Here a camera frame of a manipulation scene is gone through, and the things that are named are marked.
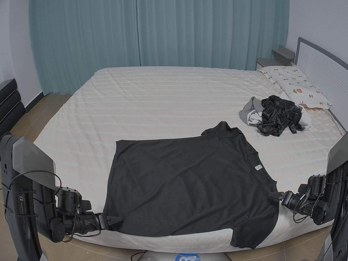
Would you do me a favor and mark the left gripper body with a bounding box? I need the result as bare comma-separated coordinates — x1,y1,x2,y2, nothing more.
79,213,110,232

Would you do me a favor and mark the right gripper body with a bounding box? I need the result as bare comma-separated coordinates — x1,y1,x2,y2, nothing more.
281,190,303,214

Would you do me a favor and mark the black T-shirt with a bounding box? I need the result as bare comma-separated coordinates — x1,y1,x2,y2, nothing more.
103,121,280,249

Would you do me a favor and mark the pile of clothes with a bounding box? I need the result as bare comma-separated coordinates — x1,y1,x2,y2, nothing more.
239,95,312,137

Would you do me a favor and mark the bed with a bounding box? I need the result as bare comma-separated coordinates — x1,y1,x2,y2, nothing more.
32,37,348,255

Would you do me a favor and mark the white printed pillow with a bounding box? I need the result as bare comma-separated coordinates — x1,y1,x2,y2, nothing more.
258,65,333,110

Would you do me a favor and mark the grey bedside table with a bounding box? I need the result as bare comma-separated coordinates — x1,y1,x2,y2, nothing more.
256,45,295,71

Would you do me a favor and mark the black chest of drawers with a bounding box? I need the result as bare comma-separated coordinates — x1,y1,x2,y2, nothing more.
0,78,27,138

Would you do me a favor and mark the blue-green curtain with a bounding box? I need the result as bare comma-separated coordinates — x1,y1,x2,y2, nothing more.
136,0,290,71
29,0,140,96

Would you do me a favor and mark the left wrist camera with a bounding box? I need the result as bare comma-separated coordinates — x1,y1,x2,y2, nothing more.
79,200,92,214

